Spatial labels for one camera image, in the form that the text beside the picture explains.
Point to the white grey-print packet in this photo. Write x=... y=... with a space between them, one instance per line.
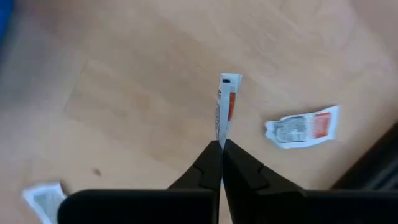
x=43 y=199

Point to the white orange-print packet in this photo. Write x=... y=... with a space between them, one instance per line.
x=301 y=129
x=228 y=93

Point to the blue plastic basket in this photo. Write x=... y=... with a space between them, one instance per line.
x=4 y=15

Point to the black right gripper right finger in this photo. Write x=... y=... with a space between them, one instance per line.
x=264 y=202

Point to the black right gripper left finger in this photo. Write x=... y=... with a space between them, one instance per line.
x=186 y=205

